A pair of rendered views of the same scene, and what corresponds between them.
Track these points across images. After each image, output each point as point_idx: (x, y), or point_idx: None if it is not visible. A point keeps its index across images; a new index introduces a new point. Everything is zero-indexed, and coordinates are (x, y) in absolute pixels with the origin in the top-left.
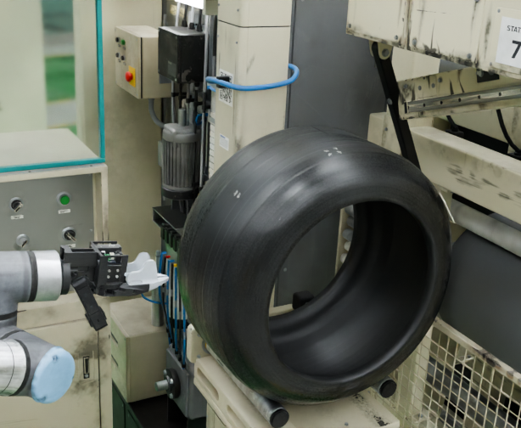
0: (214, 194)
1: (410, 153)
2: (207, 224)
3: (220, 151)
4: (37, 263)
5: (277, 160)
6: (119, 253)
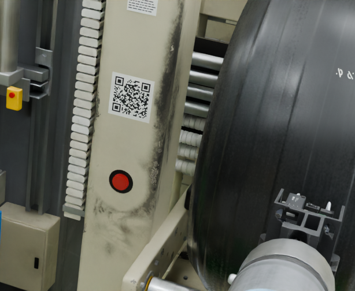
0: (289, 81)
1: None
2: (304, 127)
3: (128, 18)
4: (320, 274)
5: None
6: (317, 207)
